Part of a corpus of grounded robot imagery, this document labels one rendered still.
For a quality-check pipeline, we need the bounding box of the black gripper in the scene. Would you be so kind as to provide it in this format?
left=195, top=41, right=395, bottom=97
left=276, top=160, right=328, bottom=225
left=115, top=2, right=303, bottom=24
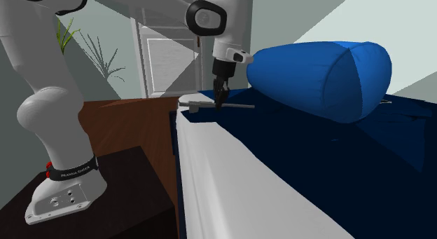
left=211, top=58, right=237, bottom=110

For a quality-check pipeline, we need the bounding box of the grey long-handled tool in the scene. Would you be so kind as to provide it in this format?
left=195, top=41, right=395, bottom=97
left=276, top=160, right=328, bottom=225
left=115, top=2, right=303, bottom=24
left=179, top=100, right=256, bottom=114

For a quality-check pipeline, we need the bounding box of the white door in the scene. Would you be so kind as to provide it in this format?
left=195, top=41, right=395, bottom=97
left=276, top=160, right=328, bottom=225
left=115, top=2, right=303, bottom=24
left=130, top=0, right=203, bottom=99

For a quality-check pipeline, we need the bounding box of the bed with dark blue cover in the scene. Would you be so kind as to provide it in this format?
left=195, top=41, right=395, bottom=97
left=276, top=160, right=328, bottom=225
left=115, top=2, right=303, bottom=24
left=174, top=88, right=437, bottom=239

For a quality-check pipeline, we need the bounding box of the blue bolster pillow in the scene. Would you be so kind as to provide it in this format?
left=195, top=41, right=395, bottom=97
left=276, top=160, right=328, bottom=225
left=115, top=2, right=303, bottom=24
left=246, top=41, right=393, bottom=124

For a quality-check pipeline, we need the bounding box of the dark robot stand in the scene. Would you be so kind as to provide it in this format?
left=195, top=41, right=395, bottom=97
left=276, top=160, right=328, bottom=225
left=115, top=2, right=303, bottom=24
left=0, top=145, right=179, bottom=239

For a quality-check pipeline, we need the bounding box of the green leafy plant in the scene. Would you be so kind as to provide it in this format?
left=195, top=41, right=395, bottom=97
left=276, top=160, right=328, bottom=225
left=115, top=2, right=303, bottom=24
left=56, top=18, right=81, bottom=55

